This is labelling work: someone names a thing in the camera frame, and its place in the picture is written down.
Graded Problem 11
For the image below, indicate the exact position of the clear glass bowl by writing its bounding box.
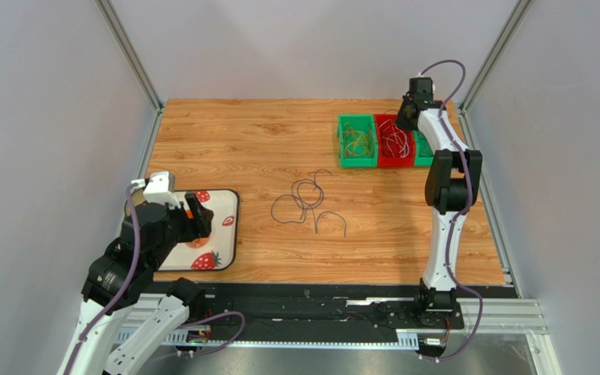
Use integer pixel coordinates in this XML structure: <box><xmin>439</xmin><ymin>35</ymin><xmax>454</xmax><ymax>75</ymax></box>
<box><xmin>124</xmin><ymin>188</ymin><xmax>145</xmax><ymax>219</ymax></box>

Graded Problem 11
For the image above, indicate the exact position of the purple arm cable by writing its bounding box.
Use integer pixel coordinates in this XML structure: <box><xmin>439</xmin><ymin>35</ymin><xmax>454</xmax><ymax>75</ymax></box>
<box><xmin>418</xmin><ymin>59</ymin><xmax>484</xmax><ymax>363</ymax></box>
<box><xmin>63</xmin><ymin>181</ymin><xmax>246</xmax><ymax>375</ymax></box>

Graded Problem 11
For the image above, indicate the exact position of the green storage bin right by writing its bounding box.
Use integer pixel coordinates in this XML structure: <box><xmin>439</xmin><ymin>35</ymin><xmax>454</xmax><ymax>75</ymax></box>
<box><xmin>413</xmin><ymin>131</ymin><xmax>434</xmax><ymax>167</ymax></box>

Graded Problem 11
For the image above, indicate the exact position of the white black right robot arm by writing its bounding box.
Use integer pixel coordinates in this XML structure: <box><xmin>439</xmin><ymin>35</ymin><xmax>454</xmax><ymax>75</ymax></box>
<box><xmin>395</xmin><ymin>77</ymin><xmax>483</xmax><ymax>327</ymax></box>

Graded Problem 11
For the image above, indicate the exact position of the red storage bin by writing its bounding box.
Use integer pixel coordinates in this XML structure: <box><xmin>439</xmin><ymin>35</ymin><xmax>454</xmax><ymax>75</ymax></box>
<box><xmin>373</xmin><ymin>114</ymin><xmax>416</xmax><ymax>168</ymax></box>

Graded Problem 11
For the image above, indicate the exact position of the green storage bin left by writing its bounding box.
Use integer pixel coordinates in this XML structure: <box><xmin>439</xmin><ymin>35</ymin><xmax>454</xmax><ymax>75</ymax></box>
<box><xmin>337</xmin><ymin>114</ymin><xmax>379</xmax><ymax>169</ymax></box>

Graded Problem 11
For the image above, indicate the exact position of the orange transparent cup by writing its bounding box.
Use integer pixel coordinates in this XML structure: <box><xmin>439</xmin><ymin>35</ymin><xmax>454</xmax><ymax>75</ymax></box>
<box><xmin>186</xmin><ymin>237</ymin><xmax>209</xmax><ymax>248</ymax></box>

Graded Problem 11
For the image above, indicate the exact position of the aluminium frame post left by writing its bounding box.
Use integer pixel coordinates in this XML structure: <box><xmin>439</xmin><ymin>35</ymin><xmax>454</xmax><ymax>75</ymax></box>
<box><xmin>95</xmin><ymin>0</ymin><xmax>165</xmax><ymax>111</ymax></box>

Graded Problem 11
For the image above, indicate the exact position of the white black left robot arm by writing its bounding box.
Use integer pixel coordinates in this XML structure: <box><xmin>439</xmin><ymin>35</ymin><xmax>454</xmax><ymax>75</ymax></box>
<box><xmin>58</xmin><ymin>191</ymin><xmax>214</xmax><ymax>374</ymax></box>

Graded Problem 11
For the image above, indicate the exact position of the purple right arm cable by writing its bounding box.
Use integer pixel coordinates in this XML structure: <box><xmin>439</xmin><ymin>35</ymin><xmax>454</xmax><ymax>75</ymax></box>
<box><xmin>418</xmin><ymin>59</ymin><xmax>484</xmax><ymax>363</ymax></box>

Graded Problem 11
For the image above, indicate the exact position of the aluminium frame post right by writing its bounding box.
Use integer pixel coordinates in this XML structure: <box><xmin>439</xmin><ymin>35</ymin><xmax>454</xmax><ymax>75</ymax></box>
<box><xmin>459</xmin><ymin>0</ymin><xmax>534</xmax><ymax>112</ymax></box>

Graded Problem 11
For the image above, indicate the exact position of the aluminium frame post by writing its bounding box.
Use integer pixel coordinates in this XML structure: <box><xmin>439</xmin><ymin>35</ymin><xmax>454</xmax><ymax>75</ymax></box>
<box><xmin>95</xmin><ymin>0</ymin><xmax>165</xmax><ymax>111</ymax></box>
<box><xmin>459</xmin><ymin>0</ymin><xmax>534</xmax><ymax>112</ymax></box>

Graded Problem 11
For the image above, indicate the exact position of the green storage bin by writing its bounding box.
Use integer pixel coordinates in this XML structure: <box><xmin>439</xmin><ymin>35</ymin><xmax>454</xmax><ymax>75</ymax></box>
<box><xmin>337</xmin><ymin>114</ymin><xmax>379</xmax><ymax>169</ymax></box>
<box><xmin>413</xmin><ymin>131</ymin><xmax>434</xmax><ymax>167</ymax></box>

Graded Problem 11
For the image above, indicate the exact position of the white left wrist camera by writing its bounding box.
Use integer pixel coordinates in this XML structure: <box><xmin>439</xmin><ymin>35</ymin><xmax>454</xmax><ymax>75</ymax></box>
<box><xmin>131</xmin><ymin>171</ymin><xmax>180</xmax><ymax>209</ymax></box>

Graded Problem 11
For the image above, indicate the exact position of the white strawberry print tray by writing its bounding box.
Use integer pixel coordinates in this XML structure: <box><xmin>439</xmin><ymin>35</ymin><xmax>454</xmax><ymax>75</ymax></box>
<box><xmin>123</xmin><ymin>187</ymin><xmax>241</xmax><ymax>273</ymax></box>

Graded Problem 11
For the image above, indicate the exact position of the white cable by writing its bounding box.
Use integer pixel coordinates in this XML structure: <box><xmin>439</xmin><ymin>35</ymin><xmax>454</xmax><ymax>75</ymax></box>
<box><xmin>379</xmin><ymin>115</ymin><xmax>413</xmax><ymax>159</ymax></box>
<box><xmin>380</xmin><ymin>122</ymin><xmax>414</xmax><ymax>157</ymax></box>

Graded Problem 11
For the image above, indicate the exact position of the yellow cable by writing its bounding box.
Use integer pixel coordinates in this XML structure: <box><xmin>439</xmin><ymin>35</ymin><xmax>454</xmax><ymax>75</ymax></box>
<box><xmin>344</xmin><ymin>130</ymin><xmax>373</xmax><ymax>159</ymax></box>

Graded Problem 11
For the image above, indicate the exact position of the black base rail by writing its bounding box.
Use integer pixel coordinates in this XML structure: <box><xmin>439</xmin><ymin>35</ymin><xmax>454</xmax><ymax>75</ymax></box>
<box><xmin>144</xmin><ymin>280</ymin><xmax>520</xmax><ymax>345</ymax></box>

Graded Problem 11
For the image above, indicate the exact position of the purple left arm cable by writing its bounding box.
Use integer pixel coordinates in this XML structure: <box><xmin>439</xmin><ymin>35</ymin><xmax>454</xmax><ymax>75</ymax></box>
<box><xmin>63</xmin><ymin>181</ymin><xmax>246</xmax><ymax>375</ymax></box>

